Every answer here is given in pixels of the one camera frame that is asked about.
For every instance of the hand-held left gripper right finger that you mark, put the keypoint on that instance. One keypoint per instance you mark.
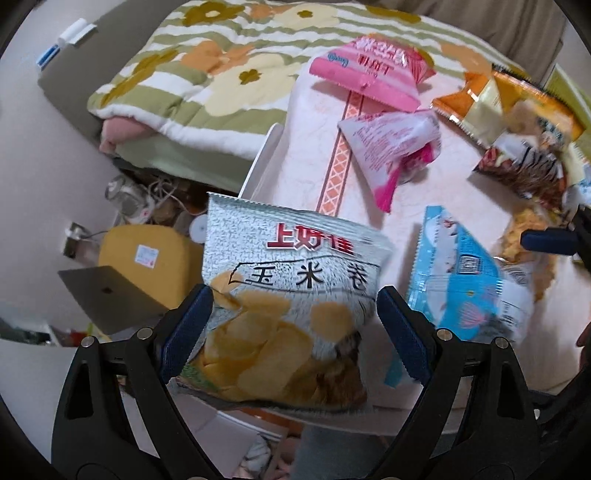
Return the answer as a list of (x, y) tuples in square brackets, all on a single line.
[(406, 337)]

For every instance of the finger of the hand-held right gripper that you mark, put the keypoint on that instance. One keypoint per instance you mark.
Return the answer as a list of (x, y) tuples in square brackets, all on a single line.
[(547, 241)]

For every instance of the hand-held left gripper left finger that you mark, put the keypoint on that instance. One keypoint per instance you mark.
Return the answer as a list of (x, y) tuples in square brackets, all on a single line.
[(184, 334)]

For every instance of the grey mattress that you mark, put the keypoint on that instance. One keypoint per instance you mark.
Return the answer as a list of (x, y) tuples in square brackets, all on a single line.
[(74, 78)]

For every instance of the pink patterned table cloth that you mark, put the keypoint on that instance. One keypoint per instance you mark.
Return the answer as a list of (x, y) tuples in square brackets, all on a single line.
[(323, 138)]

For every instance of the green cardboard box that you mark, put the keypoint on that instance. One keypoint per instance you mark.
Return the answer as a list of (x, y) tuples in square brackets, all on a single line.
[(575, 90)]

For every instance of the zigzag print waffle snack bag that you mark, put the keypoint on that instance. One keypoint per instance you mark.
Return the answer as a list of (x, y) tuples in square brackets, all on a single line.
[(526, 170)]

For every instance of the silver chip bag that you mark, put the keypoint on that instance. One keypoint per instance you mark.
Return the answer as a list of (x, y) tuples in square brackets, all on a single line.
[(295, 277)]

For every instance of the green bed sheet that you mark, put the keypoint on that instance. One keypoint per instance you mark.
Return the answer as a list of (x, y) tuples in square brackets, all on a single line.
[(184, 159)]

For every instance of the silver laptop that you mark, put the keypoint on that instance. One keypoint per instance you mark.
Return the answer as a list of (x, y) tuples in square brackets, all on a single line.
[(115, 295)]

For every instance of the grey cloth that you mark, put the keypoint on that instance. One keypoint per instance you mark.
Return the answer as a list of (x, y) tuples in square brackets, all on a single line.
[(341, 457)]

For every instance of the yellow stool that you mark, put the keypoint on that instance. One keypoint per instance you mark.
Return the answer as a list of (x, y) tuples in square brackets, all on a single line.
[(166, 258)]

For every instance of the flower print striped blanket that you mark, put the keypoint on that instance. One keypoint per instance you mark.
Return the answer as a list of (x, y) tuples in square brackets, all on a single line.
[(207, 69)]

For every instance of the white pink snack bag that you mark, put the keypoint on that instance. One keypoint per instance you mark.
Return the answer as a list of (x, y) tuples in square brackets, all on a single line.
[(388, 138)]

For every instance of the pale blue snack bag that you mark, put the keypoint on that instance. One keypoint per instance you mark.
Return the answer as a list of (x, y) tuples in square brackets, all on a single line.
[(457, 277)]

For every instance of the wall power socket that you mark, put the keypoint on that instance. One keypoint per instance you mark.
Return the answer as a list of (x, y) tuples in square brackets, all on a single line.
[(76, 240)]

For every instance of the orange snack bag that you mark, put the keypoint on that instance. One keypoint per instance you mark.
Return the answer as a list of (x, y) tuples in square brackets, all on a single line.
[(475, 101)]

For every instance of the white blue tube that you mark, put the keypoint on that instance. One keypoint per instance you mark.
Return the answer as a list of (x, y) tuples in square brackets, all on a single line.
[(69, 39)]

